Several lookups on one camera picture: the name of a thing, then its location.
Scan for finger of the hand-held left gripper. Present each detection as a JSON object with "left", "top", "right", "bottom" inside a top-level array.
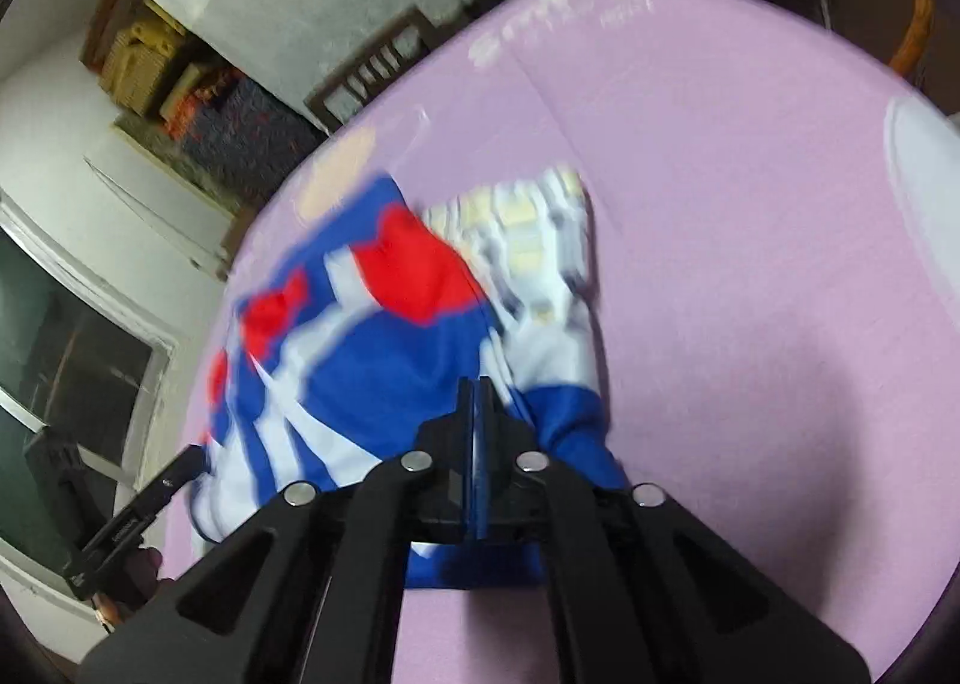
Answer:
[{"left": 133, "top": 442, "right": 209, "bottom": 514}]

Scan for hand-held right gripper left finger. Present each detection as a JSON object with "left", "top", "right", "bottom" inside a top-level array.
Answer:
[{"left": 85, "top": 378, "right": 476, "bottom": 684}]

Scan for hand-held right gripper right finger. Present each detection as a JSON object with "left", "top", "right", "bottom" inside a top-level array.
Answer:
[{"left": 478, "top": 376, "right": 872, "bottom": 684}]

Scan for blue white zip hoodie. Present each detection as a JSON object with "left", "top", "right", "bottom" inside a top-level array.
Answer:
[{"left": 187, "top": 165, "right": 632, "bottom": 592}]

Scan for person's left hand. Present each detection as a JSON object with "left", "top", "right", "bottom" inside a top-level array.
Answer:
[{"left": 92, "top": 547, "right": 179, "bottom": 637}]

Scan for white framed window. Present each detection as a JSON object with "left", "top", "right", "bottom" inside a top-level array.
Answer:
[{"left": 0, "top": 200, "right": 185, "bottom": 584}]

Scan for white boards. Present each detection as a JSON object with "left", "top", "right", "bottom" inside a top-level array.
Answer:
[{"left": 82, "top": 121, "right": 235, "bottom": 280}]

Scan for pink printed sheet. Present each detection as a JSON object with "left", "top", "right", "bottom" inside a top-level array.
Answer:
[{"left": 160, "top": 0, "right": 960, "bottom": 684}]

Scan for dark patterned fabric bin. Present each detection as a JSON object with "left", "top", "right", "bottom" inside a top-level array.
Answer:
[{"left": 160, "top": 80, "right": 325, "bottom": 206}]

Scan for dark wooden chair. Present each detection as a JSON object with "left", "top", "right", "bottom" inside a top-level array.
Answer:
[{"left": 303, "top": 4, "right": 445, "bottom": 134}]

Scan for stack of orange folded fabrics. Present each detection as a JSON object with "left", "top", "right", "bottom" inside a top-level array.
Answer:
[{"left": 160, "top": 67, "right": 242, "bottom": 139}]

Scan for yellow woven boxes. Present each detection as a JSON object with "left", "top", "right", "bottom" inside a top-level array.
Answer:
[{"left": 100, "top": 16, "right": 190, "bottom": 116}]

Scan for orange wooden chair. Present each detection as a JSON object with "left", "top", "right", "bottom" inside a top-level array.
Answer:
[{"left": 887, "top": 0, "right": 940, "bottom": 76}]

